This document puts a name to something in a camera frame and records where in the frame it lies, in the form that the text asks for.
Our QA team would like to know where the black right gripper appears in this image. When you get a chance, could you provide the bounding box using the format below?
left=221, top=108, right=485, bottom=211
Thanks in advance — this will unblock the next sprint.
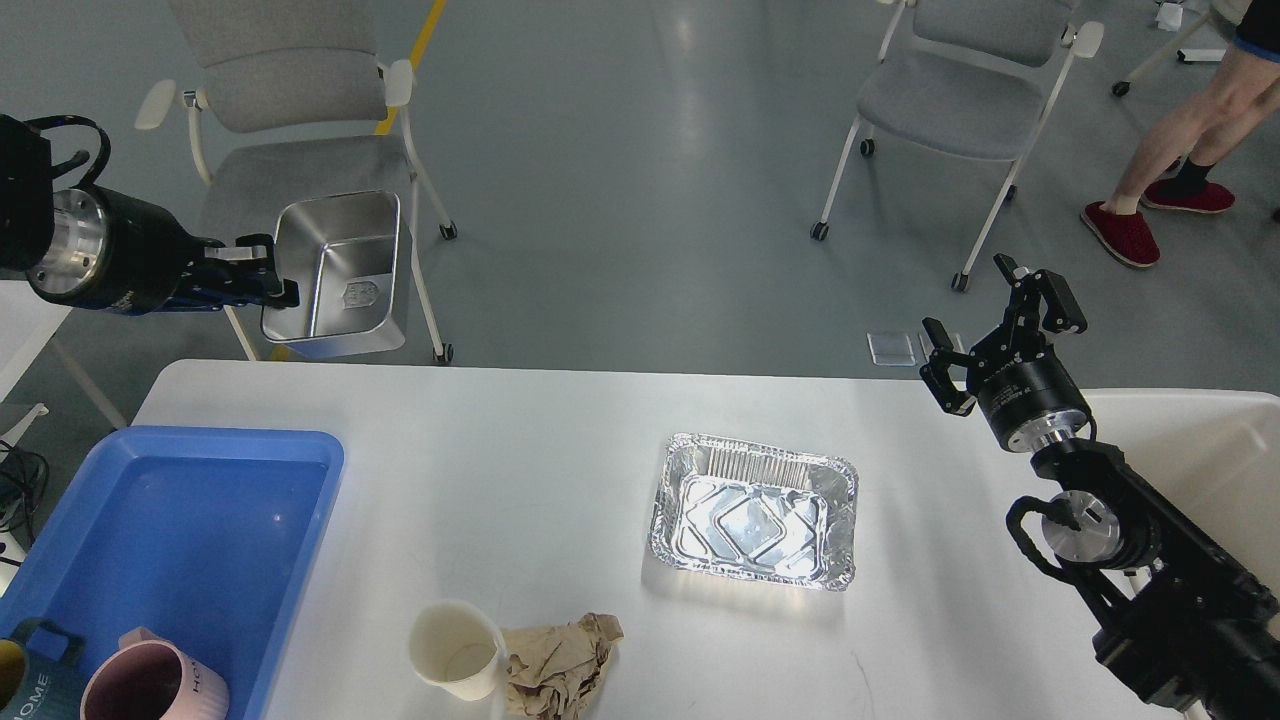
left=920, top=252, right=1092, bottom=454

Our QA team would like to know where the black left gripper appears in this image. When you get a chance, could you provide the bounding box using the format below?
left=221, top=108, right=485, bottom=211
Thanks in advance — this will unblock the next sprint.
left=26, top=186, right=300, bottom=316

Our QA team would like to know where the stainless steel rectangular tray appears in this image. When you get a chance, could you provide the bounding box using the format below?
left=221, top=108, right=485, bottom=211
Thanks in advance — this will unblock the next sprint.
left=260, top=191, right=408, bottom=359

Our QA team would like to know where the aluminium foil tray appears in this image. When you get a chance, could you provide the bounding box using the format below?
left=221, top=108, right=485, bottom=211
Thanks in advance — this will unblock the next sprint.
left=648, top=433, right=859, bottom=592

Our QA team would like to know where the white paper cup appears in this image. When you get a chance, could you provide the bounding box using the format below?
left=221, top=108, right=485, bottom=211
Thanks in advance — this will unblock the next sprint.
left=407, top=600, right=509, bottom=702

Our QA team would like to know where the pink ribbed mug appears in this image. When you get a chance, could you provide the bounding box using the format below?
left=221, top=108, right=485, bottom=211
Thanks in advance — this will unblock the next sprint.
left=79, top=626, right=230, bottom=719

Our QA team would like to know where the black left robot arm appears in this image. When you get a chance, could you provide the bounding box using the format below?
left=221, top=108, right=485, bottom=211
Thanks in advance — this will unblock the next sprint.
left=1, top=115, right=300, bottom=316

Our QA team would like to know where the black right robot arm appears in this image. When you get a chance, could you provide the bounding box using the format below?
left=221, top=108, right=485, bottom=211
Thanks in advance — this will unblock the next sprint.
left=920, top=254, right=1279, bottom=719

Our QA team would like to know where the grey chair left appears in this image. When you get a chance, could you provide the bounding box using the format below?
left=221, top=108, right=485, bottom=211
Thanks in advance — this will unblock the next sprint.
left=134, top=1, right=457, bottom=365

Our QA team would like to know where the grey chair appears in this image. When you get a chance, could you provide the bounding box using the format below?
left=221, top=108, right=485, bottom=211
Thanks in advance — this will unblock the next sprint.
left=809, top=1, right=1105, bottom=292
left=134, top=1, right=457, bottom=365

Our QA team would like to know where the white side table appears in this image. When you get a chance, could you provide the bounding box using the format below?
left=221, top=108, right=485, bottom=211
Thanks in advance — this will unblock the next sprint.
left=1, top=279, right=128, bottom=430

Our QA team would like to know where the person in blue shirt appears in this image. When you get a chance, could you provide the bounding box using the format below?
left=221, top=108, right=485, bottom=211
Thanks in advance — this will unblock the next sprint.
left=1082, top=1, right=1279, bottom=269

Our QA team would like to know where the blue plastic bin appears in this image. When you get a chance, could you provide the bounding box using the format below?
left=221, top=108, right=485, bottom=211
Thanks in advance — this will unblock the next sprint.
left=3, top=427, right=344, bottom=719

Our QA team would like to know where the grey chair right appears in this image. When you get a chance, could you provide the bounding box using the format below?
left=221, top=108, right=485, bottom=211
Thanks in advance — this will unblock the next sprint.
left=809, top=1, right=1105, bottom=292

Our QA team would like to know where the white chair far right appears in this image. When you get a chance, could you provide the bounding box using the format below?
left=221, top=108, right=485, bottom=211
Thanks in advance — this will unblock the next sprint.
left=1110, top=0, right=1280, bottom=223

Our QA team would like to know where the dark teal mug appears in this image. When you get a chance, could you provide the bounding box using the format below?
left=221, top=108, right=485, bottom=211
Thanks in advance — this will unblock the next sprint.
left=1, top=618, right=87, bottom=719

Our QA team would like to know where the crumpled brown paper napkin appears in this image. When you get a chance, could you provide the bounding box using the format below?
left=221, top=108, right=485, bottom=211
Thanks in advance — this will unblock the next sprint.
left=502, top=612, right=625, bottom=719

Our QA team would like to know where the black cables left edge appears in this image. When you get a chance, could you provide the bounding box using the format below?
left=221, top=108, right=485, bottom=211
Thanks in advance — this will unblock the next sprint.
left=0, top=439, right=56, bottom=561

